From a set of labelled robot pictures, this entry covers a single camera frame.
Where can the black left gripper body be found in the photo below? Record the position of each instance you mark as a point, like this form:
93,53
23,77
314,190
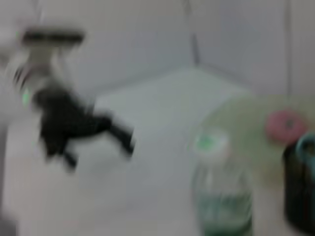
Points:
66,118

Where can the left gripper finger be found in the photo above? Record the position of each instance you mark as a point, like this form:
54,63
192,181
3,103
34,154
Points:
123,138
69,159

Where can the clear water bottle green label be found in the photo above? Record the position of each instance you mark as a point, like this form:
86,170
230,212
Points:
221,196

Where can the pink peach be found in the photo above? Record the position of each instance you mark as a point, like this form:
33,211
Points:
283,127

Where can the blue scissors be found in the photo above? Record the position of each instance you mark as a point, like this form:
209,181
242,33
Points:
301,145

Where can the green glass fruit plate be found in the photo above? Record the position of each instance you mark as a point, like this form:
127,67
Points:
246,118

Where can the black mesh pen holder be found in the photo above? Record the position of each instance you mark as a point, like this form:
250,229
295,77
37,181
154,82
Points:
297,191

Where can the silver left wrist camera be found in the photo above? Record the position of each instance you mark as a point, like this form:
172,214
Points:
51,37

